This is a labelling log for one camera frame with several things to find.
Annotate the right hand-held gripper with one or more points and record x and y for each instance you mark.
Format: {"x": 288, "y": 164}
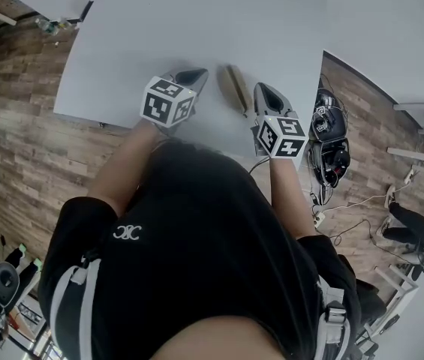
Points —
{"x": 277, "y": 135}

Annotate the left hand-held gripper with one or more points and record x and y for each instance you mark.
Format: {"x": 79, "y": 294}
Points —
{"x": 166, "y": 103}

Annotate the person's right forearm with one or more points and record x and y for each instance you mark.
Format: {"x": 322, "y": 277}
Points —
{"x": 287, "y": 195}

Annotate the person's left forearm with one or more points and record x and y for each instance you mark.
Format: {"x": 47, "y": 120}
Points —
{"x": 129, "y": 156}

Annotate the white power strip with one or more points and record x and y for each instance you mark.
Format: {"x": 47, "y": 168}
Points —
{"x": 318, "y": 219}

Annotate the person's black t-shirt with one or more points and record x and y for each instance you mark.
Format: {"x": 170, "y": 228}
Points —
{"x": 196, "y": 238}

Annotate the clear plastic bottle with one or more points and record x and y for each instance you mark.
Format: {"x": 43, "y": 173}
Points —
{"x": 46, "y": 26}

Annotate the person's face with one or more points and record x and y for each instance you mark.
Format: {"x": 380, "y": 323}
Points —
{"x": 219, "y": 339}

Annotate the white metal table frame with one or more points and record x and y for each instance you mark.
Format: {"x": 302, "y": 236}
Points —
{"x": 393, "y": 294}
{"x": 423, "y": 133}

